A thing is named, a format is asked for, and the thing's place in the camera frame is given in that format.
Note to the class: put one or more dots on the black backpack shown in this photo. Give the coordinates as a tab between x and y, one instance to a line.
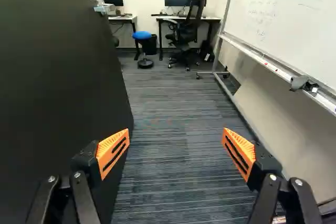
206	51

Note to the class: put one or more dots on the desk with black legs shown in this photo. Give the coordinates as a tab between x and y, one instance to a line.
189	22
126	19

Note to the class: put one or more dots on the black mesh office chair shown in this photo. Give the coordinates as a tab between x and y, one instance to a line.
187	30

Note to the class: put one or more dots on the blue round stool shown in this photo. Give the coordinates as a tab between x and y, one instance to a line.
142	43

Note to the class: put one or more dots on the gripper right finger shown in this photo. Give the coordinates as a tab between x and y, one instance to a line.
262	166

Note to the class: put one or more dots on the rolling whiteboard with metal frame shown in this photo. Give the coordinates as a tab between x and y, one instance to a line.
278	19

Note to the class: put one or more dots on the grey whiteboard eraser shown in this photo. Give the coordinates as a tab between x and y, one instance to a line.
299	82

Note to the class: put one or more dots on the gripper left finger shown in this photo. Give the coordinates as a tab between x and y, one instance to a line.
86	163

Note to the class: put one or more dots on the black waste bin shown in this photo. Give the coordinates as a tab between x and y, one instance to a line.
151	44

